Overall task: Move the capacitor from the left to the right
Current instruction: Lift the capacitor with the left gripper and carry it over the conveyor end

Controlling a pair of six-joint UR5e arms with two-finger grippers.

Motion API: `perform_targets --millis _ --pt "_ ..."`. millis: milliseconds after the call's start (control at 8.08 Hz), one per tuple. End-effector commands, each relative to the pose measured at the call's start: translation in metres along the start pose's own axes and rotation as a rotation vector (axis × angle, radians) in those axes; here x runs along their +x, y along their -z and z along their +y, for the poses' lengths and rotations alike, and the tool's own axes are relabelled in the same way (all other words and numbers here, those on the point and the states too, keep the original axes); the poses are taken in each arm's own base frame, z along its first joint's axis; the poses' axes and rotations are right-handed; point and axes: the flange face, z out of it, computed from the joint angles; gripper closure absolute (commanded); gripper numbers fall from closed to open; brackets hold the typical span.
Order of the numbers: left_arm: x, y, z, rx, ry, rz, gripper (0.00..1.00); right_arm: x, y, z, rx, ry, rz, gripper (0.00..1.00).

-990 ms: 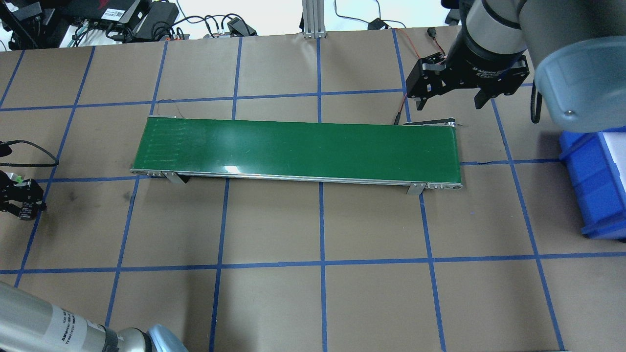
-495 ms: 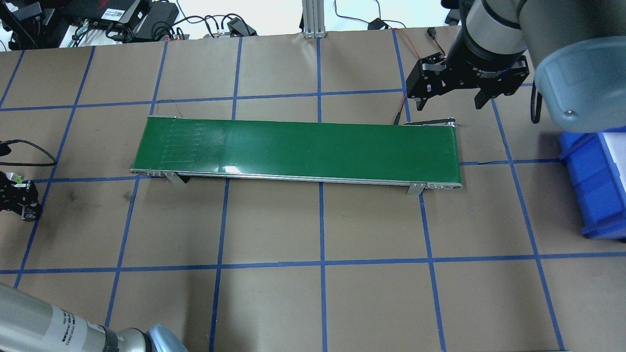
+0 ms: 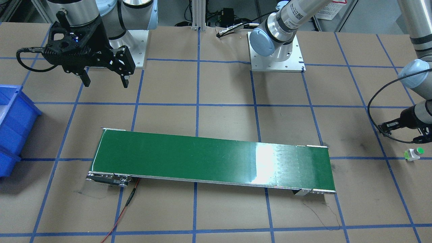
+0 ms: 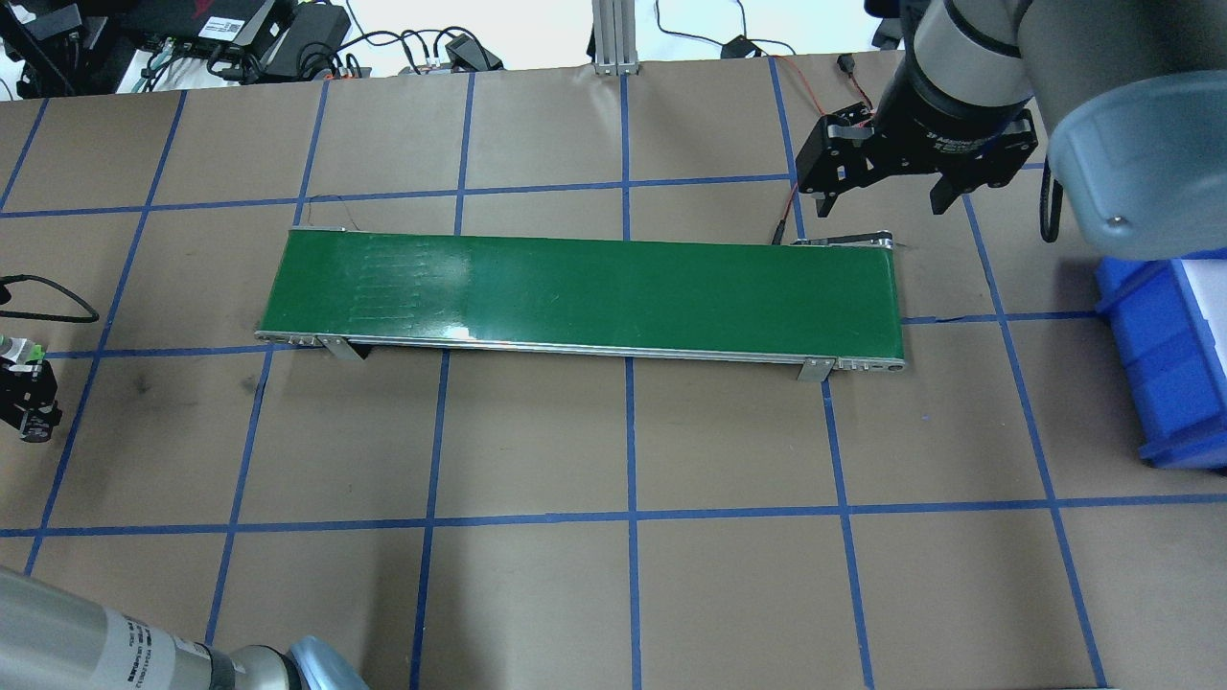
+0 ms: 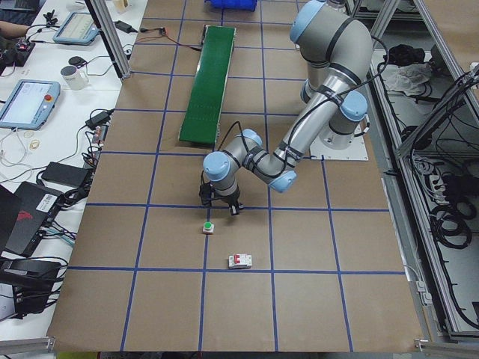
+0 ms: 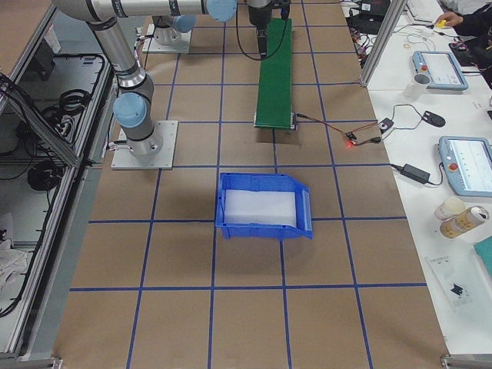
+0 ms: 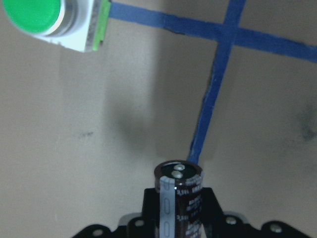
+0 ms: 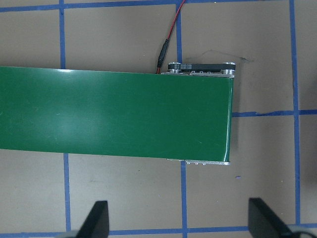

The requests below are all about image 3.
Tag red black conveyor cable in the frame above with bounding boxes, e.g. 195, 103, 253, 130
101, 178, 141, 243

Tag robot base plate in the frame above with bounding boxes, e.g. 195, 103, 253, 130
128, 30, 150, 69
247, 32, 306, 72

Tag green conveyor belt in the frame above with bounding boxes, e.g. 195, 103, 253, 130
86, 129, 336, 196

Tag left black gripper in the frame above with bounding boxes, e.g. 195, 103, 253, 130
378, 105, 422, 135

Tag aluminium frame post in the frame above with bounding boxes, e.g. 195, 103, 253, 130
191, 0, 207, 32

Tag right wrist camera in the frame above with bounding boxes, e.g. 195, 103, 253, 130
42, 22, 108, 68

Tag blue plastic bin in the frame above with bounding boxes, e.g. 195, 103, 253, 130
0, 84, 42, 177

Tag green push button switch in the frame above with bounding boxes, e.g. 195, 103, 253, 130
404, 147, 425, 162

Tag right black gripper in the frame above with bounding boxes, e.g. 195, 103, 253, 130
59, 20, 135, 88

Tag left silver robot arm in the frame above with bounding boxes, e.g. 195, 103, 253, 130
249, 0, 432, 144

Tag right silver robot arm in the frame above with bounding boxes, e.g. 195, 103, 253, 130
41, 0, 158, 88

